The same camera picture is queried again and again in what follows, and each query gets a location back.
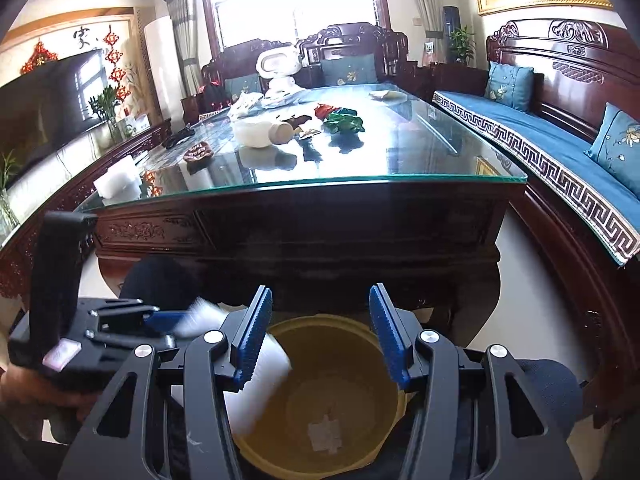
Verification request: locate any green plant in vase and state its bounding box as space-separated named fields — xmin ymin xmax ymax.
xmin=89 ymin=86 xmax=122 ymax=142

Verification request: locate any dark wooden armchair right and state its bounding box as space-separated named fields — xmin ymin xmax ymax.
xmin=296 ymin=22 xmax=419 ymax=93

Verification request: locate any red paper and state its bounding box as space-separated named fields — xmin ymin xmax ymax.
xmin=314 ymin=104 xmax=336 ymax=122

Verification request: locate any left window curtain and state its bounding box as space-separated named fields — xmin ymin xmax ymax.
xmin=164 ymin=0 xmax=202 ymax=96

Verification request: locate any white bubble wrap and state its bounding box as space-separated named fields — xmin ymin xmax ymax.
xmin=93 ymin=155 xmax=141 ymax=200

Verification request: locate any blue pillow near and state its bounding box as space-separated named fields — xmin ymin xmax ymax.
xmin=586 ymin=103 xmax=640 ymax=196

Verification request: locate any white blue plastic package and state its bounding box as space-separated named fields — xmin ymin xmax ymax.
xmin=258 ymin=87 xmax=308 ymax=110

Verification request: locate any yellow trash bin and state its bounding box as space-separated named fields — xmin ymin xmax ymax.
xmin=234 ymin=314 xmax=408 ymax=479

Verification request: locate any dark wooden tv cabinet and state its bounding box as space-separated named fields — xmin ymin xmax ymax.
xmin=1 ymin=119 xmax=171 ymax=302

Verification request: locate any person left hand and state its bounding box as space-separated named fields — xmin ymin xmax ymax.
xmin=1 ymin=364 xmax=100 ymax=422

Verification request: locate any teal paper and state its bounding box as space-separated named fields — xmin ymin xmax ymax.
xmin=332 ymin=107 xmax=358 ymax=116

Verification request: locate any blue cushioned wooden sofa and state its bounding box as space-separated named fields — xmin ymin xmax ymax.
xmin=431 ymin=18 xmax=639 ymax=427

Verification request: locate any blue pillow far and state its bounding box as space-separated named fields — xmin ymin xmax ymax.
xmin=485 ymin=61 xmax=534 ymax=112

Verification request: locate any potted green plant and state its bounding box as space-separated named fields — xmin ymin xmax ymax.
xmin=449 ymin=26 xmax=475 ymax=65

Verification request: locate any white floor air conditioner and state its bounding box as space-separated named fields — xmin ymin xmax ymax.
xmin=143 ymin=15 xmax=184 ymax=131

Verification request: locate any dark wooden armchair left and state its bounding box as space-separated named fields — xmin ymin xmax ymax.
xmin=181 ymin=39 xmax=291 ymax=125

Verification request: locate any black television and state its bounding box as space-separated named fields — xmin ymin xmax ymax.
xmin=0 ymin=50 xmax=107 ymax=186

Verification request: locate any dark wooden armchair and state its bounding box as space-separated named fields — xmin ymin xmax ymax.
xmin=296 ymin=22 xmax=419 ymax=93
xmin=181 ymin=39 xmax=291 ymax=125

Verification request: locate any white toy robot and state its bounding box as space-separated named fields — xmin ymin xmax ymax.
xmin=256 ymin=46 xmax=302 ymax=98

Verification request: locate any small white packet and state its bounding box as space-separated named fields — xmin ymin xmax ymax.
xmin=369 ymin=90 xmax=407 ymax=102

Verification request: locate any white printed plastic bag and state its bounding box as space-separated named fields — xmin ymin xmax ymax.
xmin=228 ymin=92 xmax=264 ymax=120

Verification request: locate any green paper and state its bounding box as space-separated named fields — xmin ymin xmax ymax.
xmin=323 ymin=112 xmax=364 ymax=134

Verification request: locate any black remote on table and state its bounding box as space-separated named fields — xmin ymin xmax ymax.
xmin=162 ymin=126 xmax=195 ymax=150

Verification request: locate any brown bag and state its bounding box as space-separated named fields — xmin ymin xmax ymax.
xmin=285 ymin=115 xmax=311 ymax=129

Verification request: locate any red chinese knot ornament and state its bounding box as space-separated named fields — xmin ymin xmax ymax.
xmin=103 ymin=26 xmax=130 ymax=102

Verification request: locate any white cardboard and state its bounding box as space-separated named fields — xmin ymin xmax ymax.
xmin=170 ymin=297 xmax=292 ymax=437

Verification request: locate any blue pillow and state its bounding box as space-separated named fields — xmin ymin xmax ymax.
xmin=586 ymin=103 xmax=640 ymax=196
xmin=485 ymin=61 xmax=534 ymax=112

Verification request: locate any white plastic jug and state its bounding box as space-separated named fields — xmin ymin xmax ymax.
xmin=232 ymin=120 xmax=294 ymax=148

